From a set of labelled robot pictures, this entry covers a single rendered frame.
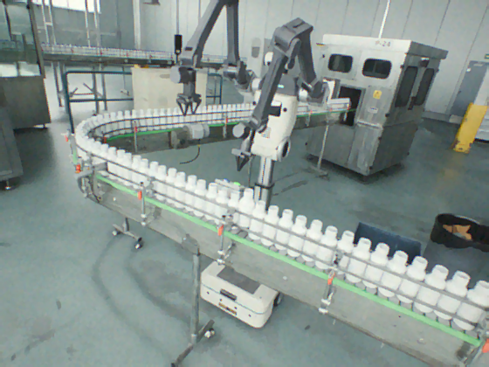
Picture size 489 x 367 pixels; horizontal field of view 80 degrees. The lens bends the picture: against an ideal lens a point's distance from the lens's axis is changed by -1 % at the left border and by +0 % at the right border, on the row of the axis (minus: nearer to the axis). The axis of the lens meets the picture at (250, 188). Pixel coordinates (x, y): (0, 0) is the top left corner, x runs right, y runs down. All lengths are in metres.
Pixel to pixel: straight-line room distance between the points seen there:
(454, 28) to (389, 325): 12.24
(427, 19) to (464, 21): 1.11
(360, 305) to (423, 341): 0.22
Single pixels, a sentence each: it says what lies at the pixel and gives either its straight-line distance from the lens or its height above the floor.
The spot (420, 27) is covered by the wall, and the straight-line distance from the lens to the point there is 13.02.
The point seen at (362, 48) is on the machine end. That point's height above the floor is 1.85.
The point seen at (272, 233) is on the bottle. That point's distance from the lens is 1.18.
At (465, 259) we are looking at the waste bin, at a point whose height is 0.48.
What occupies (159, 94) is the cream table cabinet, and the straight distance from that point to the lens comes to 5.13.
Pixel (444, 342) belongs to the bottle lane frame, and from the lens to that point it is 1.23.
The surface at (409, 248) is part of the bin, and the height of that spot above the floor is 0.90.
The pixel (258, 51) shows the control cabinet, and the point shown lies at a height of 1.62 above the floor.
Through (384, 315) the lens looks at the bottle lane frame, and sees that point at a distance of 1.20.
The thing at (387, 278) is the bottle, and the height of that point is 1.07.
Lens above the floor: 1.72
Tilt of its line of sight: 26 degrees down
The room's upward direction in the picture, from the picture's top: 7 degrees clockwise
